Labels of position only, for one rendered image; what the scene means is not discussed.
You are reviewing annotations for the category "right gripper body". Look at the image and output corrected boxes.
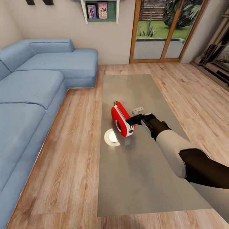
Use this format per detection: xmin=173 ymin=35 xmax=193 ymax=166
xmin=127 ymin=114 xmax=142 ymax=126

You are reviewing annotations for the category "radio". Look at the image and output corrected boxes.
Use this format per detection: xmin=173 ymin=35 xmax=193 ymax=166
xmin=111 ymin=101 xmax=135 ymax=137

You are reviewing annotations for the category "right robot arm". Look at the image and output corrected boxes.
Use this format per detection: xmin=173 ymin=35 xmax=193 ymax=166
xmin=126 ymin=107 xmax=229 ymax=224

